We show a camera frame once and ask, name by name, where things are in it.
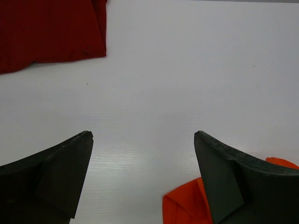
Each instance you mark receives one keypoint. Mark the orange t-shirt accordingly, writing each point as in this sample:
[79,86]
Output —
[187,203]

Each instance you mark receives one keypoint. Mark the folded dark red t-shirt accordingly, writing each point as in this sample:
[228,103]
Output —
[51,31]

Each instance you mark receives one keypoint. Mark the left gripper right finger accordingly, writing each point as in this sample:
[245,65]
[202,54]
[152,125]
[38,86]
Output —
[212,154]

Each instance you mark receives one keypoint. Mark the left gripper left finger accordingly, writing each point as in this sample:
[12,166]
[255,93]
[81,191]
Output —
[45,188]

